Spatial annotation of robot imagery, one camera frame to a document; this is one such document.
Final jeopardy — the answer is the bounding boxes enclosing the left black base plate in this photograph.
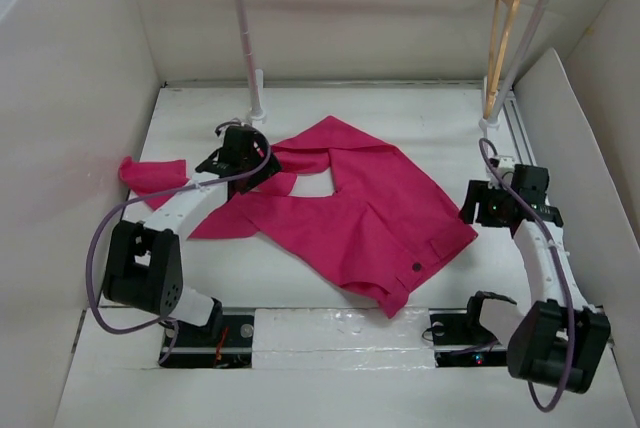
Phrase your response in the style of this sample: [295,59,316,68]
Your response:
[159,311,255,369]

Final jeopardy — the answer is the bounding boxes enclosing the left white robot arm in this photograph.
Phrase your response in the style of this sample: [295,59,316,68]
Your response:
[102,121,281,345]

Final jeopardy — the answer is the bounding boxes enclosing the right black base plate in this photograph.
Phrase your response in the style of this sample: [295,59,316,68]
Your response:
[422,308,507,368]

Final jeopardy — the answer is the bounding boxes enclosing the wooden clothes hanger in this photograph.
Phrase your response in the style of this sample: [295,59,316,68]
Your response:
[483,0,521,121]

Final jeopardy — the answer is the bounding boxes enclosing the white foam block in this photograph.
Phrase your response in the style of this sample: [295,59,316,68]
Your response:
[252,308,435,371]

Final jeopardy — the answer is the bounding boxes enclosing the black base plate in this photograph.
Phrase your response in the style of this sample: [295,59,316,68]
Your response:
[422,308,507,368]
[159,311,255,369]

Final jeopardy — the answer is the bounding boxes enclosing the pink trousers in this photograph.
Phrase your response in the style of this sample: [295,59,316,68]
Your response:
[118,115,480,320]

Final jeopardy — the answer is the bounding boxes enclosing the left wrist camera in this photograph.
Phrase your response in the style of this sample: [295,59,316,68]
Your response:
[214,119,258,139]

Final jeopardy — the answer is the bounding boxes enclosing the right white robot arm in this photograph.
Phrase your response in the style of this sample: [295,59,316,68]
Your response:
[459,155,611,394]

